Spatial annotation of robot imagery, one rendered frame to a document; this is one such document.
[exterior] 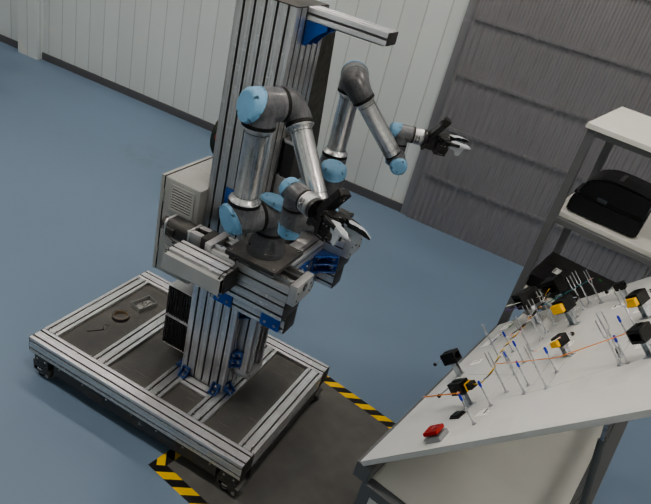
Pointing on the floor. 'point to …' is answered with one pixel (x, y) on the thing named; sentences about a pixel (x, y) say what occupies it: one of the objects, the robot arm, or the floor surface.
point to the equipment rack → (627, 137)
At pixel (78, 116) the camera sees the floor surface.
